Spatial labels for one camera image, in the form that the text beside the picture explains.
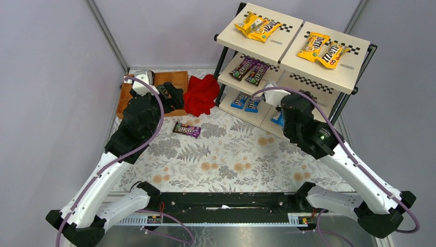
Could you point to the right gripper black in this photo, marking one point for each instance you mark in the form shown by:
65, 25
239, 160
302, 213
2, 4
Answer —
284, 116

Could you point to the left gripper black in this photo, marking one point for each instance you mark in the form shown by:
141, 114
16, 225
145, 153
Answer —
169, 96

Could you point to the purple candy bag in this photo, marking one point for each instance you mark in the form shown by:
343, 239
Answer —
187, 130

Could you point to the blue M&M bag moved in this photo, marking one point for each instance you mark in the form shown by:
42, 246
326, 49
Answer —
252, 105

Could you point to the brown m&m bag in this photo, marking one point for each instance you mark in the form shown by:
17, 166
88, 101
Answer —
257, 73
243, 68

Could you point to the yellow candy bag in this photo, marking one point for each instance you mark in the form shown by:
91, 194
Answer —
312, 47
331, 57
251, 23

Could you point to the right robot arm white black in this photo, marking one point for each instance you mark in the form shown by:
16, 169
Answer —
377, 206

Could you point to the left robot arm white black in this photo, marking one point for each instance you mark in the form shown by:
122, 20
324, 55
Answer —
84, 220

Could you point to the blue M&M bag bottom shelf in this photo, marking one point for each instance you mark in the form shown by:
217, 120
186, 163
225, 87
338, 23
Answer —
239, 101

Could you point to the brown M&M bag on shelf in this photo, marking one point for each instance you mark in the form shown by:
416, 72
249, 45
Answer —
243, 68

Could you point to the cream three-tier shelf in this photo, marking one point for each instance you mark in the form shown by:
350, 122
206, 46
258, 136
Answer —
332, 88

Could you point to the yellow M&M bag on shelf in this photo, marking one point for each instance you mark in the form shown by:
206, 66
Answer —
265, 30

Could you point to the wooden compartment tray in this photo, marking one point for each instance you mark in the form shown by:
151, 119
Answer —
178, 79

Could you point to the red cloth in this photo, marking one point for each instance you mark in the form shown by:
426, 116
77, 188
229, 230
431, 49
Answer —
200, 96

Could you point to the floral tablecloth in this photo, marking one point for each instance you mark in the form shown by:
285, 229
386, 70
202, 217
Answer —
230, 155

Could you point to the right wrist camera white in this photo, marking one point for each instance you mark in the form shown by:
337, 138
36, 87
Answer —
274, 97

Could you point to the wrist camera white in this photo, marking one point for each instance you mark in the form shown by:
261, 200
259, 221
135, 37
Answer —
147, 77
274, 97

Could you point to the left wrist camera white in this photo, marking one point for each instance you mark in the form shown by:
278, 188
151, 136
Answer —
147, 77

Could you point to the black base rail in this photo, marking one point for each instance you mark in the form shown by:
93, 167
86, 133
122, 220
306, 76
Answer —
226, 207

